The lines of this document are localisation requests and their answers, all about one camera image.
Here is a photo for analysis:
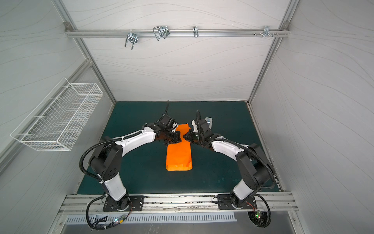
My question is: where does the orange wrapping paper sheet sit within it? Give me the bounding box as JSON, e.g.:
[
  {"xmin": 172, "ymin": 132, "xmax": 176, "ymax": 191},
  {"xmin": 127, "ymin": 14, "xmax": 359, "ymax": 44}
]
[{"xmin": 166, "ymin": 124, "xmax": 193, "ymax": 171}]

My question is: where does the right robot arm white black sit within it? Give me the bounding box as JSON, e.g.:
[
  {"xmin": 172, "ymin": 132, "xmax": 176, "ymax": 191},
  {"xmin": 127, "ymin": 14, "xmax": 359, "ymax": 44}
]
[{"xmin": 183, "ymin": 130, "xmax": 277, "ymax": 208}]

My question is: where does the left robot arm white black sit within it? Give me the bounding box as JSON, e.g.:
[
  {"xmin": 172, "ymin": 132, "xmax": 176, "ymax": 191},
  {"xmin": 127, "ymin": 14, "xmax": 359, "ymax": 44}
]
[{"xmin": 79, "ymin": 123, "xmax": 182, "ymax": 210}]

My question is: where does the green table mat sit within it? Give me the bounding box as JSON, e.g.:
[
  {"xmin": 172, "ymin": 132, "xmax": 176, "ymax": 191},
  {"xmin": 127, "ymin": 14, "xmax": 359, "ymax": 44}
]
[{"xmin": 103, "ymin": 101, "xmax": 260, "ymax": 194}]

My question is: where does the white vent strip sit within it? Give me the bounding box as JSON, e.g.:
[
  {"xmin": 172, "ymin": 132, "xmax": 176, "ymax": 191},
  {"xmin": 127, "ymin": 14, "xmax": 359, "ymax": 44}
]
[{"xmin": 65, "ymin": 212, "xmax": 237, "ymax": 225}]

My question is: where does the metal u-bolt clamp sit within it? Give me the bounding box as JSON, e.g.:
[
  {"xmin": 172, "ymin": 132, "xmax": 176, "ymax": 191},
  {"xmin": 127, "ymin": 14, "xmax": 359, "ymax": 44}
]
[
  {"xmin": 124, "ymin": 31, "xmax": 138, "ymax": 50},
  {"xmin": 153, "ymin": 25, "xmax": 170, "ymax": 41}
]

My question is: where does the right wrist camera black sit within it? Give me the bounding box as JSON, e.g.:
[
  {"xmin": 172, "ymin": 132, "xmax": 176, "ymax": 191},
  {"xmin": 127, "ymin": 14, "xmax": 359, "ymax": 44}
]
[{"xmin": 192, "ymin": 110, "xmax": 212, "ymax": 132}]

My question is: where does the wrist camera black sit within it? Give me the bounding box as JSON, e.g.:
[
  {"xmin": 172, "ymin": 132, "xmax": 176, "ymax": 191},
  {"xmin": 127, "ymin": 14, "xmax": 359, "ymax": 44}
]
[
  {"xmin": 157, "ymin": 101, "xmax": 178, "ymax": 131},
  {"xmin": 192, "ymin": 110, "xmax": 212, "ymax": 132}
]

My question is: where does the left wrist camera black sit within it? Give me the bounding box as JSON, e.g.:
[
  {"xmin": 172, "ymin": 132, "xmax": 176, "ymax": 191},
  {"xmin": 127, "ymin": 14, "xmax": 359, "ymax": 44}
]
[{"xmin": 157, "ymin": 101, "xmax": 178, "ymax": 131}]

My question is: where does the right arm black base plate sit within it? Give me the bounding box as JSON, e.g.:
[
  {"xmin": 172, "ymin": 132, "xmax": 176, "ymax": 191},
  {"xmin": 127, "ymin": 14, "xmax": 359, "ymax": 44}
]
[{"xmin": 212, "ymin": 194, "xmax": 257, "ymax": 210}]

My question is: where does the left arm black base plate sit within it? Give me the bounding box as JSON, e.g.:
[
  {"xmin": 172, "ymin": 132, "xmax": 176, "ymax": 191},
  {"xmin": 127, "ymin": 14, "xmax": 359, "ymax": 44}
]
[{"xmin": 103, "ymin": 196, "xmax": 144, "ymax": 212}]

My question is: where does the right black cable coil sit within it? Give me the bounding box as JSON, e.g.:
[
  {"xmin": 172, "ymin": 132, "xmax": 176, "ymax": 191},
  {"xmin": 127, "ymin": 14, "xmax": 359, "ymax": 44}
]
[{"xmin": 247, "ymin": 192, "xmax": 272, "ymax": 229}]

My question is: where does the white wire basket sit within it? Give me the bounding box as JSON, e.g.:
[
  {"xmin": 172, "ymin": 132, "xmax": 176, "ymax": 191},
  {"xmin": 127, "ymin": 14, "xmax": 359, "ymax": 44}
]
[{"xmin": 10, "ymin": 78, "xmax": 103, "ymax": 152}]

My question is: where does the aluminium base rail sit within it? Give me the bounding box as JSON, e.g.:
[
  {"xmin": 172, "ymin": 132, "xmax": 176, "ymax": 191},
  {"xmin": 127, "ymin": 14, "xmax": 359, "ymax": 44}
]
[{"xmin": 57, "ymin": 192, "xmax": 299, "ymax": 215}]

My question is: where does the left black cable bundle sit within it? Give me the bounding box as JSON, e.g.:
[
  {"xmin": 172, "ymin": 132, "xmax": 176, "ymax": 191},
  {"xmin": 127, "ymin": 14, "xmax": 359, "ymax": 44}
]
[{"xmin": 85, "ymin": 192, "xmax": 133, "ymax": 231}]

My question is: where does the aluminium cross rail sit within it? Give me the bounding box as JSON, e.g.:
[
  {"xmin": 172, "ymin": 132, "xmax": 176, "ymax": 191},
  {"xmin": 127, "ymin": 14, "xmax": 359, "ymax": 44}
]
[{"xmin": 65, "ymin": 28, "xmax": 290, "ymax": 38}]

